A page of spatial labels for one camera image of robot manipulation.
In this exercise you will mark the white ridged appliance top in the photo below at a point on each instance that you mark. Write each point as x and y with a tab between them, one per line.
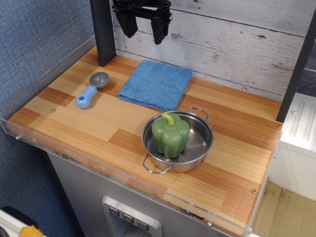
299	128

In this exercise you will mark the clear acrylic table guard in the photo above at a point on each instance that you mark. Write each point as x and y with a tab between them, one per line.
107	137

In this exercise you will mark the blue towel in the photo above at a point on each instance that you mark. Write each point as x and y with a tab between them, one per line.
156	85

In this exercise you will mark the dark right vertical post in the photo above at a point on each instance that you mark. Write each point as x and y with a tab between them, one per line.
298	70

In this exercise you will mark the blue and grey spoon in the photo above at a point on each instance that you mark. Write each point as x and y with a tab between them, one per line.
98	80

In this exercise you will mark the yellow and black object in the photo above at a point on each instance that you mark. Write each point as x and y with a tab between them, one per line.
28	231

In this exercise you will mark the green toy bell pepper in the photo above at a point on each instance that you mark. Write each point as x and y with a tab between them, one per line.
170	133

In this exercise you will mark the stainless steel pot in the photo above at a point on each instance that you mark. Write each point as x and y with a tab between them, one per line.
198	144

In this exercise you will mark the dark vertical post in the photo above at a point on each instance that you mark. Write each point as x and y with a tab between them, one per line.
298	70
103	30

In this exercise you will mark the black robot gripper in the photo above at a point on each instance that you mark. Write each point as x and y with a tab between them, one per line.
158	11

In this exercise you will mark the dark left vertical post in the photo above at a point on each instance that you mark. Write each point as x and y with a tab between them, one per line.
103	30

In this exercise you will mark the silver dispenser button panel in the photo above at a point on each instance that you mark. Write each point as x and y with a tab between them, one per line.
126	221

